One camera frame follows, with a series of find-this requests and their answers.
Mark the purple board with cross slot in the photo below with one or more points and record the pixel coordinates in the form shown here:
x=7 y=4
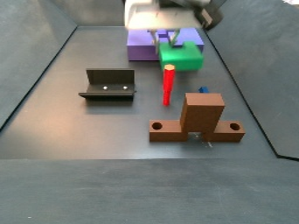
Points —
x=141 y=47

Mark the black angle bracket fixture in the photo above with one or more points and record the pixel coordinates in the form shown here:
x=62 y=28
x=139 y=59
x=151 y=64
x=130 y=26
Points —
x=110 y=84

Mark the small blue peg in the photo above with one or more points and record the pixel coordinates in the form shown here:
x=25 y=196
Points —
x=203 y=90

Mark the green U-shaped block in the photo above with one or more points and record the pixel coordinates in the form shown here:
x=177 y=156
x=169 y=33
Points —
x=185 y=57

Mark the brown T-shaped block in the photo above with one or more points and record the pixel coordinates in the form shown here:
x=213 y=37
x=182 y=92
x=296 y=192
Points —
x=201 y=118

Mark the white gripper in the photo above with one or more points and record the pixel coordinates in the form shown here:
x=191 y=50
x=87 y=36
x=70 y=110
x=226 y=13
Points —
x=145 y=15

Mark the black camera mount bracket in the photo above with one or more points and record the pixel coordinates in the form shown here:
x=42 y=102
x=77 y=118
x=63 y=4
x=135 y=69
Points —
x=210 y=16

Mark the red cylindrical peg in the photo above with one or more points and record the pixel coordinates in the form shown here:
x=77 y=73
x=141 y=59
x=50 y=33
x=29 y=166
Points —
x=169 y=73

